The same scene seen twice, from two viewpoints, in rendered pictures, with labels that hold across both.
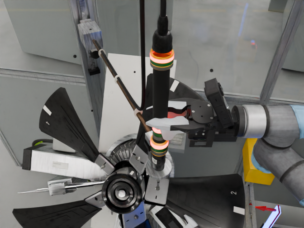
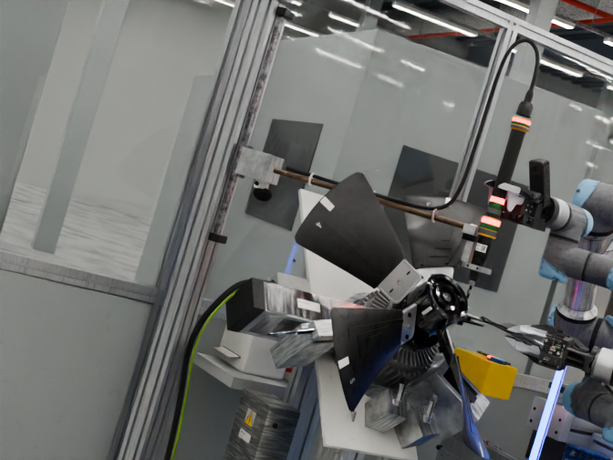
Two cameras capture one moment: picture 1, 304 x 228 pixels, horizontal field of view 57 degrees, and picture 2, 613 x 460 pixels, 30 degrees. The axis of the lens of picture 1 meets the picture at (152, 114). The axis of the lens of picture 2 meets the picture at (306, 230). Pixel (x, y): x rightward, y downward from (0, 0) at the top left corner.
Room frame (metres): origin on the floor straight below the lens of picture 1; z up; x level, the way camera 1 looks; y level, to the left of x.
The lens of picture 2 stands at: (-1.32, 2.01, 1.34)
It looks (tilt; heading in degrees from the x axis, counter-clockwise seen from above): 1 degrees down; 319
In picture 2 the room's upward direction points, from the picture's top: 17 degrees clockwise
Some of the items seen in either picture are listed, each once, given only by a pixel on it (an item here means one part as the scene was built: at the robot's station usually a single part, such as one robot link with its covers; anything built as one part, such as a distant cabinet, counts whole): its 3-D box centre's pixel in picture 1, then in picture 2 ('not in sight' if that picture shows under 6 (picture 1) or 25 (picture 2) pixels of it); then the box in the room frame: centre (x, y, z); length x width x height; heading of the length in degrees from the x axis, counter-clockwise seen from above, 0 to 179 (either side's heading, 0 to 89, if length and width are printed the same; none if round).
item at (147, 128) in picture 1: (117, 79); (369, 198); (0.72, 0.11, 1.39); 0.54 x 0.01 x 0.01; 25
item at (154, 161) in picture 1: (160, 115); (502, 185); (0.44, -0.02, 1.50); 0.04 x 0.04 x 0.46
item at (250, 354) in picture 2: not in sight; (249, 348); (1.04, 0.07, 0.91); 0.17 x 0.16 x 0.11; 170
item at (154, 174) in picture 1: (157, 155); (478, 248); (0.45, -0.01, 1.34); 0.09 x 0.07 x 0.10; 25
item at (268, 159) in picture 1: (275, 154); (564, 260); (0.42, -0.30, 1.38); 0.11 x 0.08 x 0.11; 26
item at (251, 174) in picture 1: (258, 161); (481, 375); (0.66, -0.42, 1.02); 0.16 x 0.10 x 0.11; 170
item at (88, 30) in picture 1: (90, 35); (257, 165); (1.01, 0.24, 1.39); 0.10 x 0.07 x 0.08; 25
